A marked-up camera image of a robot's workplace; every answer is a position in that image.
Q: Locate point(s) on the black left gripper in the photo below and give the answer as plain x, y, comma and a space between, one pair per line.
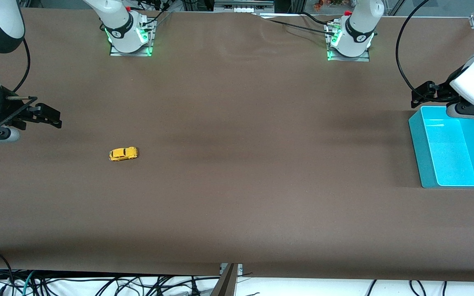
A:
437, 92

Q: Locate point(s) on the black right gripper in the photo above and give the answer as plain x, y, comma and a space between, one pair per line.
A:
10, 112

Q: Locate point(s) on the yellow beetle toy car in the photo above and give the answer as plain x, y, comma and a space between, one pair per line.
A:
122, 153

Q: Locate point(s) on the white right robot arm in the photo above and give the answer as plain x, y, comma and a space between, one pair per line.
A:
121, 24

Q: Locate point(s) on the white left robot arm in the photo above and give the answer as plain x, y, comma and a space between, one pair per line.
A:
356, 28

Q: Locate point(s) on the teal plastic bin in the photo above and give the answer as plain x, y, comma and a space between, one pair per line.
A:
451, 156

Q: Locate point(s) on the orange background object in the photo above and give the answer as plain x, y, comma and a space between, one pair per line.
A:
318, 4

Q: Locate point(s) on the grey power strip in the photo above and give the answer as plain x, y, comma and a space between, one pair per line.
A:
243, 7

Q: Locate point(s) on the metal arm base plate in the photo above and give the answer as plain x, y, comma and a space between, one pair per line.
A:
115, 52
362, 58

